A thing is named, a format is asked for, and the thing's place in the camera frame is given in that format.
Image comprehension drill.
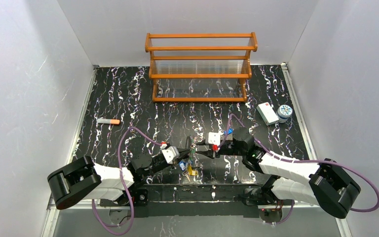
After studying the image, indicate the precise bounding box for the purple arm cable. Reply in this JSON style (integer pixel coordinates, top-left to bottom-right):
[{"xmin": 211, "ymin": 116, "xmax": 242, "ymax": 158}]
[
  {"xmin": 91, "ymin": 126, "xmax": 164, "ymax": 236},
  {"xmin": 219, "ymin": 113, "xmax": 379, "ymax": 226}
]

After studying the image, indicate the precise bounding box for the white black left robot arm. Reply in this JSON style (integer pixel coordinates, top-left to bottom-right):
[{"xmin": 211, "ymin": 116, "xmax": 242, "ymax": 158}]
[{"xmin": 47, "ymin": 146, "xmax": 190, "ymax": 210}]

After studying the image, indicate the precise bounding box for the white rectangular box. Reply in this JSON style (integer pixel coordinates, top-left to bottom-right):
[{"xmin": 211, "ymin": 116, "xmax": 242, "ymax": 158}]
[{"xmin": 256, "ymin": 102, "xmax": 279, "ymax": 125}]

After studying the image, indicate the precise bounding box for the blue white round tin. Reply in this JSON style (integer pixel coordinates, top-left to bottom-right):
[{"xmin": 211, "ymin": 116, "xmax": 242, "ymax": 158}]
[{"xmin": 276, "ymin": 105, "xmax": 293, "ymax": 123}]

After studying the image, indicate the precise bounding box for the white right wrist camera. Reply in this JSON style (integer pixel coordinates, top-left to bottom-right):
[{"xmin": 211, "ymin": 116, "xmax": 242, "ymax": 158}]
[{"xmin": 205, "ymin": 132, "xmax": 222, "ymax": 146}]

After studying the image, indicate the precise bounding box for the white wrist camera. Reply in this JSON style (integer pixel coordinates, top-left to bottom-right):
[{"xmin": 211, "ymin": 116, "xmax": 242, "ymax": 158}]
[
  {"xmin": 161, "ymin": 146, "xmax": 180, "ymax": 164},
  {"xmin": 205, "ymin": 132, "xmax": 222, "ymax": 146}
]

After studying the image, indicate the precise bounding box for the yellow key tag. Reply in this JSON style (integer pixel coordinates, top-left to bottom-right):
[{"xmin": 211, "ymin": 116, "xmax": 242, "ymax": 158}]
[{"xmin": 187, "ymin": 166, "xmax": 198, "ymax": 176}]

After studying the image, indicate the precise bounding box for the orange wooden shelf rack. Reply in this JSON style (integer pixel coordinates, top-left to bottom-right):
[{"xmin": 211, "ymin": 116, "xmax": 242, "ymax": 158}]
[{"xmin": 145, "ymin": 32, "xmax": 258, "ymax": 103}]

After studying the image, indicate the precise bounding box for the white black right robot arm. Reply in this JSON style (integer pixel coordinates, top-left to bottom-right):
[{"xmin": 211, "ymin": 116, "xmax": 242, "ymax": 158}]
[{"xmin": 197, "ymin": 127, "xmax": 361, "ymax": 219}]

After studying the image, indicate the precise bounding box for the cluster of tagged keys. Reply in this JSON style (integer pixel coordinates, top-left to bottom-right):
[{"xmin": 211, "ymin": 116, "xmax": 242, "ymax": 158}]
[{"xmin": 181, "ymin": 136, "xmax": 196, "ymax": 182}]

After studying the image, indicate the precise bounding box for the orange grey marker pen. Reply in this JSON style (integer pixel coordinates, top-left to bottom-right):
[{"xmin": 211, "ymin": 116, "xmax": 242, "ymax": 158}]
[{"xmin": 97, "ymin": 118, "xmax": 120, "ymax": 125}]

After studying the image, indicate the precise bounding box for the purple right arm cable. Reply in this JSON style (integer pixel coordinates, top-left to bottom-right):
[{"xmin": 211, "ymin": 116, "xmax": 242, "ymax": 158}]
[{"xmin": 219, "ymin": 113, "xmax": 379, "ymax": 226}]

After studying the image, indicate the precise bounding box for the blue key tag front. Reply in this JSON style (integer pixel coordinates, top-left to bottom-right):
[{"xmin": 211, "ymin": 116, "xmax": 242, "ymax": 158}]
[{"xmin": 179, "ymin": 161, "xmax": 187, "ymax": 170}]

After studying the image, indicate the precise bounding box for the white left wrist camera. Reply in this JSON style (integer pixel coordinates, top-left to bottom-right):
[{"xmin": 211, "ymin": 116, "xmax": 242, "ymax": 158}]
[{"xmin": 161, "ymin": 146, "xmax": 180, "ymax": 164}]

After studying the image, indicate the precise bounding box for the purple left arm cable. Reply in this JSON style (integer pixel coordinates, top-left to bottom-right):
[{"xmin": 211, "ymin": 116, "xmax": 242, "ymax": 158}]
[{"xmin": 91, "ymin": 126, "xmax": 164, "ymax": 236}]

